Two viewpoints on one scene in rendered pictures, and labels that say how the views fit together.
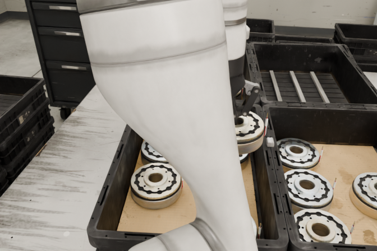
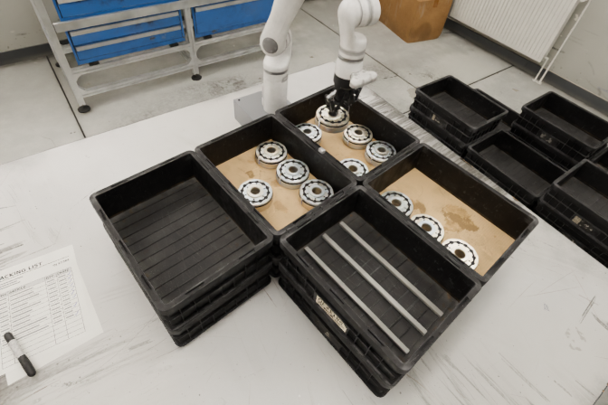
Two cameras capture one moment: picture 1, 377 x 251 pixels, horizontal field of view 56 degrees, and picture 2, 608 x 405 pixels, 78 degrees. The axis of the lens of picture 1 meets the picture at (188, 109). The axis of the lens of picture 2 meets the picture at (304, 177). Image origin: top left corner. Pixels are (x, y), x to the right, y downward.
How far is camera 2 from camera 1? 1.39 m
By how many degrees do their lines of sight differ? 89
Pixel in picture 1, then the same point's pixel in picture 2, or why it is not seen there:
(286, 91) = (393, 287)
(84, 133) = not seen: hidden behind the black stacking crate
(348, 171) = (280, 211)
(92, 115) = not seen: hidden behind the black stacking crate
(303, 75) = (411, 343)
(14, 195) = (427, 138)
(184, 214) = (332, 137)
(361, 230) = (255, 175)
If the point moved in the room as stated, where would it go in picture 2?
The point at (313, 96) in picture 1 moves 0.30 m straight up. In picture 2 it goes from (365, 296) to (396, 225)
